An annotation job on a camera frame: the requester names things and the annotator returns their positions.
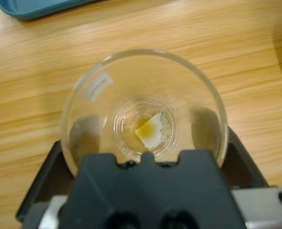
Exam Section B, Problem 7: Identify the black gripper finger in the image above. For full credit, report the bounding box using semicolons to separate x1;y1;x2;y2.
15;140;78;222
218;125;271;191

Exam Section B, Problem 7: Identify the clear glass cup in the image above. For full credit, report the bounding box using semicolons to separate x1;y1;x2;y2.
60;49;229;179

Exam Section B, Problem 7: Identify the stained white paper scrap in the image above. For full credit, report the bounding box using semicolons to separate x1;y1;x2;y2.
134;113;165;151

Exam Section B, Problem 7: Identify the teal plastic serving tray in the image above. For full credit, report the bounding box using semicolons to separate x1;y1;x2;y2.
0;0;103;21

